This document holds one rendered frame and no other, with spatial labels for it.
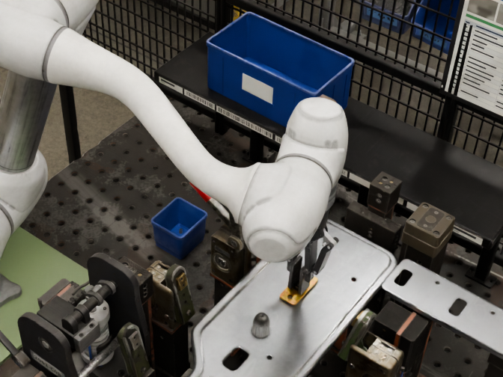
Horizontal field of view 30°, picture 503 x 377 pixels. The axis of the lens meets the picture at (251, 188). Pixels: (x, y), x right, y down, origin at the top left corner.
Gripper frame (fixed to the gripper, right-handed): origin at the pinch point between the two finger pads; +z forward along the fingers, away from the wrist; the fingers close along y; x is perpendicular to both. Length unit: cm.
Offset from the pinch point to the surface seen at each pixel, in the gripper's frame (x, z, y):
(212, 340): -19.7, 4.7, -5.7
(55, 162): 67, 106, -147
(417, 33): 165, 58, -56
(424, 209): 29.4, -1.3, 10.6
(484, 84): 55, -17, 8
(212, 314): -15.1, 4.3, -9.3
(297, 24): 55, -11, -39
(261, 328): -13.6, 1.6, 1.0
